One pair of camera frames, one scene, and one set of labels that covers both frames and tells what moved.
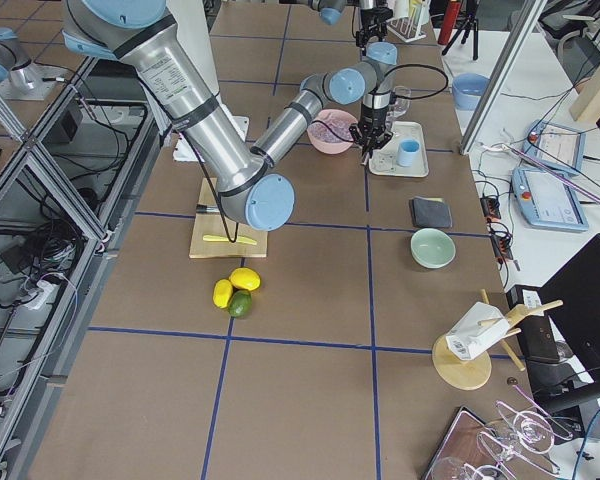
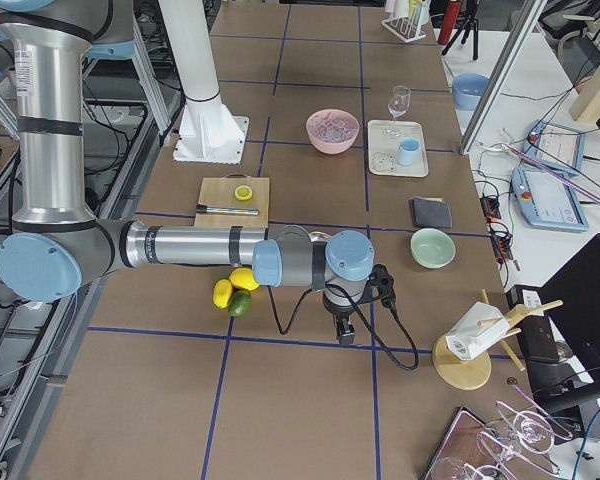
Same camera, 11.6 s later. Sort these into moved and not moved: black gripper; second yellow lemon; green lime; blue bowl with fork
Moved: black gripper
Not moved: blue bowl with fork; second yellow lemon; green lime
